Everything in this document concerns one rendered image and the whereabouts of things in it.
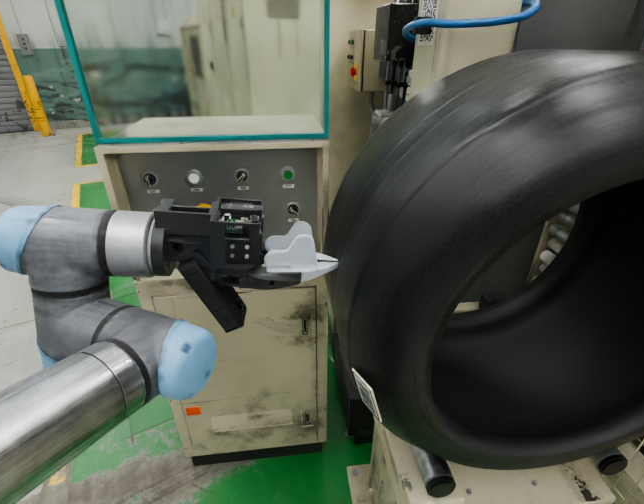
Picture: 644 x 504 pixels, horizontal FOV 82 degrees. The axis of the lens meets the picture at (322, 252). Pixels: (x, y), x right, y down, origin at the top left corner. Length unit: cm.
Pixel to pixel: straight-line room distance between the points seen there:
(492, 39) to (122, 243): 62
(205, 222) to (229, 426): 120
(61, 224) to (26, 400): 19
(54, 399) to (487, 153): 40
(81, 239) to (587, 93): 49
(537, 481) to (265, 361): 81
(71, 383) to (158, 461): 150
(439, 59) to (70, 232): 58
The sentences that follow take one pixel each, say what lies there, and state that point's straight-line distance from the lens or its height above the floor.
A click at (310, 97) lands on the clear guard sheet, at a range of 95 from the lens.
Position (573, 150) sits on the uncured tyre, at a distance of 38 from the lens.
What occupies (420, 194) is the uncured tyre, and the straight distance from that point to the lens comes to 36.
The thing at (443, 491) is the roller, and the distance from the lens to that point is 68.
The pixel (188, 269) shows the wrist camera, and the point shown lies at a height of 125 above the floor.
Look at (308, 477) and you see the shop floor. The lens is 170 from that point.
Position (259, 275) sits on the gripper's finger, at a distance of 43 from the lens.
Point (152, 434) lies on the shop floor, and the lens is 194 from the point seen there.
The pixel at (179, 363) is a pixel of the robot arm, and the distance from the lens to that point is 39.
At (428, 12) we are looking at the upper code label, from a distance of 77.
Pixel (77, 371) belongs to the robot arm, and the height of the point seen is 124.
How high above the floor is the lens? 148
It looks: 29 degrees down
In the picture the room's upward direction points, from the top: straight up
